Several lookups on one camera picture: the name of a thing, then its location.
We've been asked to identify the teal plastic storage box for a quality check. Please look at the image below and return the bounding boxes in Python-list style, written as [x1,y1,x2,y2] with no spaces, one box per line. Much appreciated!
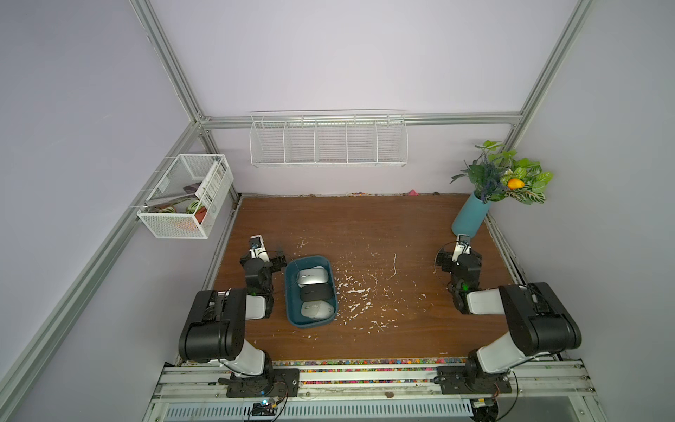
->
[285,255,339,329]

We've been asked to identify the silver mouse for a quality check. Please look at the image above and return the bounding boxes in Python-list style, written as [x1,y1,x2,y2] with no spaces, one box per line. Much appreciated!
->
[296,266,330,288]

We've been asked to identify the black mouse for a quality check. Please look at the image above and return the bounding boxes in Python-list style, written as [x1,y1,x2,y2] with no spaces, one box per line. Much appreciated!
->
[300,283,334,302]

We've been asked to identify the white ergonomic mouse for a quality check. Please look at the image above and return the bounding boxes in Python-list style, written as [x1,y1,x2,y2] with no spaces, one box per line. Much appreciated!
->
[301,300,335,321]

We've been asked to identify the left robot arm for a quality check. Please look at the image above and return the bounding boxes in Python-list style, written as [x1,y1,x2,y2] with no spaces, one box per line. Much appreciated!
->
[179,253,287,383]

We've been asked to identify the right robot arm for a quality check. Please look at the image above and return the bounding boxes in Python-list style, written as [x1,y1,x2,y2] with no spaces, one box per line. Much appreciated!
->
[435,249,582,379]

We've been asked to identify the teal vase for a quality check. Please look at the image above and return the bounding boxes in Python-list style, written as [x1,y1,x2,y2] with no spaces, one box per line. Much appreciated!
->
[452,193,491,237]

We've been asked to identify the colourful pebble strip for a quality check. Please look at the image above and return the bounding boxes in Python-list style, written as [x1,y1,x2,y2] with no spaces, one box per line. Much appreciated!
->
[178,357,470,386]

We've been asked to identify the items in mesh basket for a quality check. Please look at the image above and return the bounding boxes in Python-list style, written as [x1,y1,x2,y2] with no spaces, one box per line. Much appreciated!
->
[142,183,207,224]

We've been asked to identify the white mesh basket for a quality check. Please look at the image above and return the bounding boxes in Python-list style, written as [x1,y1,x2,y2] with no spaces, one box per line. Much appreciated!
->
[136,154,234,239]

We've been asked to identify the artificial plant with orange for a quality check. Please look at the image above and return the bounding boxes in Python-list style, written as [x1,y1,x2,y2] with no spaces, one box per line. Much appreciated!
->
[450,140,554,205]

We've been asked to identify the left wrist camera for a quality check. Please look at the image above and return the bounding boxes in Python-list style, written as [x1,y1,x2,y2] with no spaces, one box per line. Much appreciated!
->
[249,235,270,262]

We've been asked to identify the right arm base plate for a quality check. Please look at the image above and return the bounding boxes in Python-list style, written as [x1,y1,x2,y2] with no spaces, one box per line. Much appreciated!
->
[432,366,513,396]

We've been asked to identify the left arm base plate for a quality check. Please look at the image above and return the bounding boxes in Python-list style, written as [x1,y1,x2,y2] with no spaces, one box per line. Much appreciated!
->
[218,369,300,398]

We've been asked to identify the white wire wall shelf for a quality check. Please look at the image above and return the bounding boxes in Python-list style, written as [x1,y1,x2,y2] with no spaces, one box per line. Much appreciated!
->
[249,112,409,167]

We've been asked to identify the aluminium front rail frame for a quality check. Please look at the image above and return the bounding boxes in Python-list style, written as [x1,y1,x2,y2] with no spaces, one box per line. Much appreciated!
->
[144,358,606,421]

